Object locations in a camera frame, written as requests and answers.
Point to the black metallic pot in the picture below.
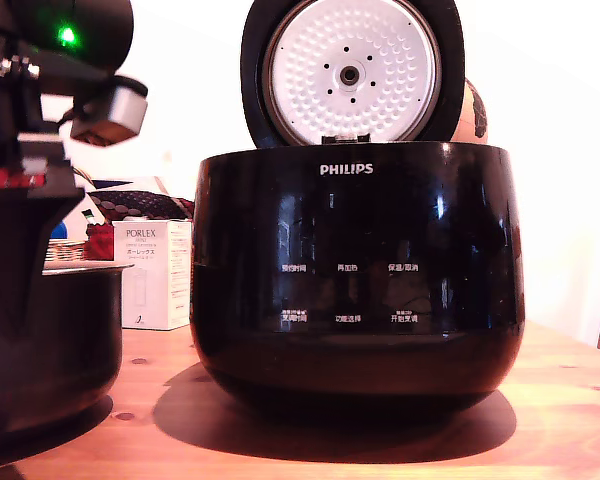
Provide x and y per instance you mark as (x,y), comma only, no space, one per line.
(75,350)

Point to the black Philips rice cooker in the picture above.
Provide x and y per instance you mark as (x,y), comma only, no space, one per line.
(355,225)

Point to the black rice cooker lid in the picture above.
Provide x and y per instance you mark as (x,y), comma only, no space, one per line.
(352,75)

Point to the blue ball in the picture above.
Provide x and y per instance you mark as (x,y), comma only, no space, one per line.
(60,231)

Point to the wicker basket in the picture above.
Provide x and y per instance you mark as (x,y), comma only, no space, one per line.
(67,251)

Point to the white printed cloth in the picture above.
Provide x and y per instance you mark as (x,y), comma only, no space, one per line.
(87,212)

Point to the red pouch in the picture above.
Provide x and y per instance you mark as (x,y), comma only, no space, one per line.
(99,244)

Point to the dark dotted patterned cloth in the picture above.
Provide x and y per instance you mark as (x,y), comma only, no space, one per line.
(140,202)

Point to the white Porlex box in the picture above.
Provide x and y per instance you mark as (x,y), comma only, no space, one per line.
(150,280)

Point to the brown patterned round vase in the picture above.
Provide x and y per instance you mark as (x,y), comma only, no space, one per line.
(475,112)

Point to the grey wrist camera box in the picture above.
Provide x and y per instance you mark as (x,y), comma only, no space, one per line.
(117,112)

